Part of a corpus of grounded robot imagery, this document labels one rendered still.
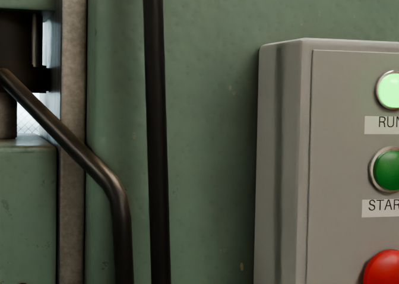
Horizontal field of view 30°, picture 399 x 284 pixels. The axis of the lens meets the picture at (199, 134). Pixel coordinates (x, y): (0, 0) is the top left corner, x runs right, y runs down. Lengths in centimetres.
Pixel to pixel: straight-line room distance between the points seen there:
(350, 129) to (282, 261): 8
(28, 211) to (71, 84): 8
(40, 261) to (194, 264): 9
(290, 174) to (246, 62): 8
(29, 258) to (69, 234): 3
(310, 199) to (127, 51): 12
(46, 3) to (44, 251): 15
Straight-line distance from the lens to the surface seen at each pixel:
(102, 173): 39
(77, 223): 44
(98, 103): 40
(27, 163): 44
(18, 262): 45
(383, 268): 39
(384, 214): 39
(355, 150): 38
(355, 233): 39
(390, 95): 38
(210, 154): 41
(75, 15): 43
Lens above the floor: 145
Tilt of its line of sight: 3 degrees down
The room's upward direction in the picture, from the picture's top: 1 degrees clockwise
